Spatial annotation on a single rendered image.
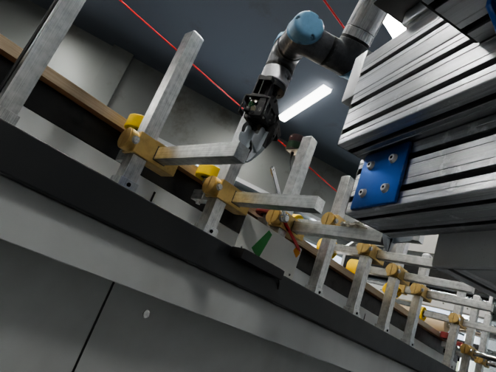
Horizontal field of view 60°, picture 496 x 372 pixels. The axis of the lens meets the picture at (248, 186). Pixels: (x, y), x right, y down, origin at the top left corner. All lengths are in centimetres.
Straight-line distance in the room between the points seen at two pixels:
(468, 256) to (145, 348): 94
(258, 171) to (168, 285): 577
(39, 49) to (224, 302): 72
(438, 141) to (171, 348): 101
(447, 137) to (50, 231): 69
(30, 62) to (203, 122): 581
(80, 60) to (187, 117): 166
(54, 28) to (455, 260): 76
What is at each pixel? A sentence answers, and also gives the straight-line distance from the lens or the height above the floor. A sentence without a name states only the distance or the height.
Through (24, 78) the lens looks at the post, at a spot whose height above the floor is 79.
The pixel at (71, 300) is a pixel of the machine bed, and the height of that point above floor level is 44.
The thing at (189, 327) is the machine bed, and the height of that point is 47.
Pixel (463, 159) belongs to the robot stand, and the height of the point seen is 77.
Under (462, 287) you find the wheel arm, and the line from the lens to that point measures 182.
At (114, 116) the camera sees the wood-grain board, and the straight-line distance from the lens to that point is 113.
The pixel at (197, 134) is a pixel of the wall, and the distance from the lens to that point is 653.
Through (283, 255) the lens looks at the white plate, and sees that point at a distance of 126.
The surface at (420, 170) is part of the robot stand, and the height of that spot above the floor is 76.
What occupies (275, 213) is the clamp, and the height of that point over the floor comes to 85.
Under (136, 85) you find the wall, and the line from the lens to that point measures 658.
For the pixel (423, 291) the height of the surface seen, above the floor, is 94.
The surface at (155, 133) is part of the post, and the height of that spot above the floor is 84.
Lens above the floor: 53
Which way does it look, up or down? 17 degrees up
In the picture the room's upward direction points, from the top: 21 degrees clockwise
